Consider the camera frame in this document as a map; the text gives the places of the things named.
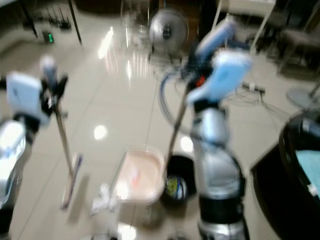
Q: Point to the broom with thin stick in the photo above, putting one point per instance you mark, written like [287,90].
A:
[66,145]

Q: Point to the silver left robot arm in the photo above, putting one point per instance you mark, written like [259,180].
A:
[12,155]

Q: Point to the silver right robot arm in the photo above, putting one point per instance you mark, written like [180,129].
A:
[220,165]

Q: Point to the grey floor fan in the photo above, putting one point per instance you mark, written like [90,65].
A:
[169,31]

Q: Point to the device with green light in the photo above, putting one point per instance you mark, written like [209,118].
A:
[50,38]

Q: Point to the black power strip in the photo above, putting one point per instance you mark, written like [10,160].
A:
[254,87]

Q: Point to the white slanted pole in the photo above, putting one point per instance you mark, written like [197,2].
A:
[216,12]

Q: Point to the black table leg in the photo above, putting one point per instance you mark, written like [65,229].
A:
[75,22]

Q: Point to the small round black bin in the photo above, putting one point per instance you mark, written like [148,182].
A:
[182,182]

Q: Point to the dark chair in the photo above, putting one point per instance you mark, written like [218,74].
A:
[300,47]

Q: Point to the round grey fan base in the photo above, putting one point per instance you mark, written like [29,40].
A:
[302,97]

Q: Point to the crumpled white paper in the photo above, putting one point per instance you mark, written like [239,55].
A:
[101,198]

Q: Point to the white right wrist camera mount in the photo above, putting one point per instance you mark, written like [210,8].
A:
[227,75]

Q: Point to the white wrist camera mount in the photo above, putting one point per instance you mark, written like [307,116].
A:
[25,95]
[227,75]

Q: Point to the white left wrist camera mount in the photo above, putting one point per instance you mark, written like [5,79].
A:
[25,95]

